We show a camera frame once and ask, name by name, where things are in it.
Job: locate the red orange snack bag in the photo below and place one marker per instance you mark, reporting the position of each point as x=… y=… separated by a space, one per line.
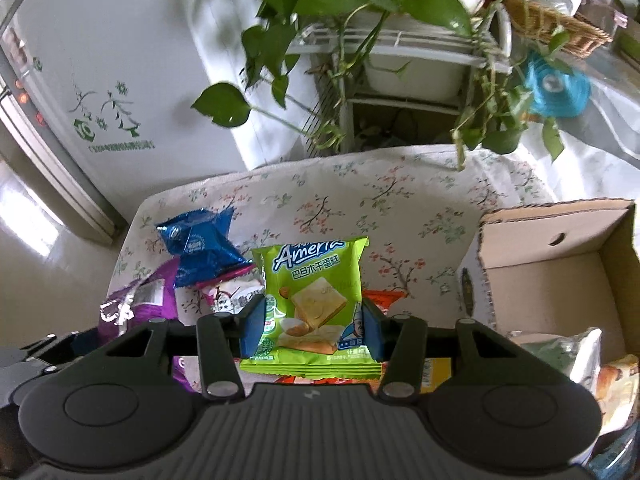
x=328 y=363

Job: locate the white metal plant rack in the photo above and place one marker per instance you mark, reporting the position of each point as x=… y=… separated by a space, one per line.
x=412 y=66

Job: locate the wicker basket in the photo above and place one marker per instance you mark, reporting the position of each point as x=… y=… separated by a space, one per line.
x=571 y=34

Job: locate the croissant bread package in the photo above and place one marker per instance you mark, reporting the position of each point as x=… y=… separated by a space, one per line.
x=617 y=393

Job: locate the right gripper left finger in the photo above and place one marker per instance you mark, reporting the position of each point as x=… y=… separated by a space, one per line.
x=224 y=338

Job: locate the floral tablecloth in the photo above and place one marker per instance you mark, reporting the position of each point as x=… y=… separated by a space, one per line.
x=416 y=206

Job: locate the white cardboard milk box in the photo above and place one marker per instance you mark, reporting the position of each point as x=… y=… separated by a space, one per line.
x=561 y=269

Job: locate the blue foil snack bag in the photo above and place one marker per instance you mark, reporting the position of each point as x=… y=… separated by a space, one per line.
x=199 y=239

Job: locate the pink white snack bag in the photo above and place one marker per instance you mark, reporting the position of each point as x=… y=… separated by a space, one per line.
x=232 y=291

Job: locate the yellow and silver snack bag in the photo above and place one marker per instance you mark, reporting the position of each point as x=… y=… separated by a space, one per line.
x=578 y=357

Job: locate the light blue snack packet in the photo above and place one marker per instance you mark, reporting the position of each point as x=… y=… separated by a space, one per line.
x=617 y=461

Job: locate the blue tape roll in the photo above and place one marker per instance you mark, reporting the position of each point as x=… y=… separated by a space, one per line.
x=555 y=93

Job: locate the green America cracker bag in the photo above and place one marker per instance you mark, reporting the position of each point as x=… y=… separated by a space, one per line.
x=306 y=286

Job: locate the purple snack bag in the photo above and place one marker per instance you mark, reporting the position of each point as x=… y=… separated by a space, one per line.
x=140 y=301

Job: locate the white refrigerator with green print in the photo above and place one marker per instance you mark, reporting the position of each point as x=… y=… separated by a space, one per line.
x=98 y=95

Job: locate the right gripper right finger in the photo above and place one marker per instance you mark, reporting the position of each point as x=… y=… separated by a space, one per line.
x=400 y=342

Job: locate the yellow snack packet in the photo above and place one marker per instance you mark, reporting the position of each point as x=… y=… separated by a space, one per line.
x=436 y=371

